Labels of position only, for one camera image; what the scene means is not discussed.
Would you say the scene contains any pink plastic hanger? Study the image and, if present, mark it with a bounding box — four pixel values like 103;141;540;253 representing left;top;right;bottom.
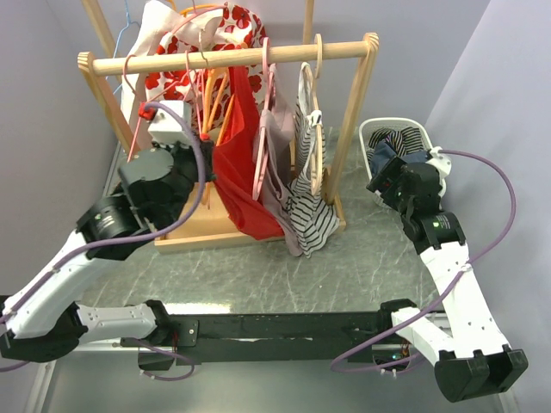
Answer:
251;36;274;200

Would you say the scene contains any white perforated plastic basket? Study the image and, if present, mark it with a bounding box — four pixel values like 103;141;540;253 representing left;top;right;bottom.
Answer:
358;117;452;198

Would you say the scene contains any dark striped tank top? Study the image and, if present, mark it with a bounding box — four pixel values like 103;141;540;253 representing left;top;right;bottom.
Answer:
368;126;424;156

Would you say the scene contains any blue wire hanger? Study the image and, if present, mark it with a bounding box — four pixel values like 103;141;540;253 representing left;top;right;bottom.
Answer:
111;0;139;96

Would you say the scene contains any pale pink tank top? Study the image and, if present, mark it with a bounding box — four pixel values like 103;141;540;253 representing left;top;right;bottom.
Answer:
253;64;302;256

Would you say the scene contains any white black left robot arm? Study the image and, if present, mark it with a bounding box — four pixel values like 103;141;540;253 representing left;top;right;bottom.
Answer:
1;139;214;363

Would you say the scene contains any red tank top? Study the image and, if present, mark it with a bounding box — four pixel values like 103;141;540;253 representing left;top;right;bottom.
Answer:
214;66;283;240

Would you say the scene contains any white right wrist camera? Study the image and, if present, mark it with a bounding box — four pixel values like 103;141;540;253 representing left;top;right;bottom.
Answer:
427;146;452;181

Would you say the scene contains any purple camera cable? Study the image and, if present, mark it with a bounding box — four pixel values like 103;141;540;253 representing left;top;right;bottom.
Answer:
0;102;206;373
330;148;517;375

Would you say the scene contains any white garment behind rack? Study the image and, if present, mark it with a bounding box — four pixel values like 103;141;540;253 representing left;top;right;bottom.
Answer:
120;0;182;151

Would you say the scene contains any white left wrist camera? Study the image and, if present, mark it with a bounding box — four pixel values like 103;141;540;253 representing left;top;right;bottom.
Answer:
134;100;190;151

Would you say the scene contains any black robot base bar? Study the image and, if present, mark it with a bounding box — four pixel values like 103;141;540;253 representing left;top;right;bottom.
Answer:
144;310;392;364

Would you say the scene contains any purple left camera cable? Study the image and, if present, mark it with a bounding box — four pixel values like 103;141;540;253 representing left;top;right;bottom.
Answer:
0;102;206;373

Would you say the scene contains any wooden clothes rack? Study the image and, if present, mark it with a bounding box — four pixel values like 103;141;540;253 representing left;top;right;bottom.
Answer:
77;0;381;255

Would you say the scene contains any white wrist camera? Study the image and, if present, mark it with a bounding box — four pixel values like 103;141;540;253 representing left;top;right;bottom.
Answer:
134;100;190;151
427;146;452;181

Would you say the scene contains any white black striped tank top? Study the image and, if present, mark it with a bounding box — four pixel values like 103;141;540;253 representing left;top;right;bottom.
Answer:
287;62;341;258

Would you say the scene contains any orange hanger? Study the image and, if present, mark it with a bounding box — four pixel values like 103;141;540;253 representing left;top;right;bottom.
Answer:
200;29;251;210

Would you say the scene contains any navy blue tank top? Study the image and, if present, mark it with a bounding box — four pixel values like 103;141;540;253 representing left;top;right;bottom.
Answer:
369;141;397;176

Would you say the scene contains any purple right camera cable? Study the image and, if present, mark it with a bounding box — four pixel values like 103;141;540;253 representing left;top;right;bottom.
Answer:
330;148;517;375

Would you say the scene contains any red floral white dress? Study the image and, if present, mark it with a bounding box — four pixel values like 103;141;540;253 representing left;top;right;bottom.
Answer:
145;2;268;128

